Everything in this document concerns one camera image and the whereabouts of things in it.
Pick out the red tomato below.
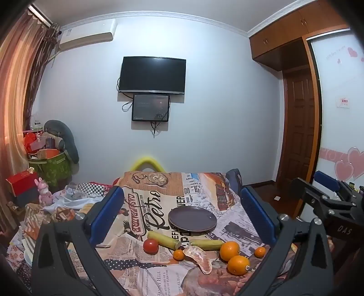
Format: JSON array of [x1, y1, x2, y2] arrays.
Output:
[[143, 238, 159, 255]]

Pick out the red box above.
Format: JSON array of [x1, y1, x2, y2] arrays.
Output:
[[6, 170, 39, 197]]

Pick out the small black wall monitor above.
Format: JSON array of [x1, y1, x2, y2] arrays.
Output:
[[131, 94, 171, 122]]

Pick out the brown wooden overhead cabinet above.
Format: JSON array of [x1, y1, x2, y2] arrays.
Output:
[[248, 0, 351, 71]]

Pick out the pink pomelo slice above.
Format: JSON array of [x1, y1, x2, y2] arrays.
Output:
[[183, 246, 212, 275]]

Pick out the brown wooden door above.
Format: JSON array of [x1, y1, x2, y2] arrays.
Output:
[[280, 67, 317, 187]]

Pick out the white wardrobe door with hearts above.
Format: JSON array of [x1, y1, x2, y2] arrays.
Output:
[[308, 28, 364, 200]]

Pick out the orange cardboard box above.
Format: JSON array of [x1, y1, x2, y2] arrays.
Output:
[[36, 148, 62, 160]]

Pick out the black wall television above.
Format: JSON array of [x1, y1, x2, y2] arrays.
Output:
[[118, 56, 187, 95]]

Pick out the pink bunny toy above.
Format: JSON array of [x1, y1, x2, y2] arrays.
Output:
[[34, 177, 53, 205]]

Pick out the white air conditioner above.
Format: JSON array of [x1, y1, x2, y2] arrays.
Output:
[[58, 19, 118, 52]]

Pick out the orange brown curtain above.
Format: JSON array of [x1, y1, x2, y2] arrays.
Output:
[[0, 7, 61, 231]]

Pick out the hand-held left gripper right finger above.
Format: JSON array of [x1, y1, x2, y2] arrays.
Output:
[[237, 186, 334, 296]]

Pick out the dark round plate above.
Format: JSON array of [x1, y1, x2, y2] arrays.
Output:
[[168, 206, 218, 233]]

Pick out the dark blue chair back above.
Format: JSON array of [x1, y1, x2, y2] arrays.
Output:
[[226, 168, 243, 191]]

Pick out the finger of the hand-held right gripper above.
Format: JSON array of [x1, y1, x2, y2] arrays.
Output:
[[290, 178, 354, 220], [314, 170, 353, 200]]

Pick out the green storage box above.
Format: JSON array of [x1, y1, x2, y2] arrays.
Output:
[[28, 152, 72, 187]]

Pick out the large orange with sticker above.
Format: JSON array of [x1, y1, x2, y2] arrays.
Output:
[[227, 255, 251, 276]]

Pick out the checkered black white cloth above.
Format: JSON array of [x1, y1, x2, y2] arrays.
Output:
[[76, 182, 114, 197]]

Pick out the grey long pillow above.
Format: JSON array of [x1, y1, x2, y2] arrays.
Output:
[[44, 120, 80, 165]]

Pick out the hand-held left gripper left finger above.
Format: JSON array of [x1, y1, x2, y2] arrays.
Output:
[[31, 186, 128, 296]]

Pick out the newspaper print tablecloth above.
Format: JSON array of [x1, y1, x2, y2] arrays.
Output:
[[6, 171, 302, 296]]

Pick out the white crumpled cloth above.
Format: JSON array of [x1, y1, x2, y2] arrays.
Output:
[[43, 185, 96, 212]]

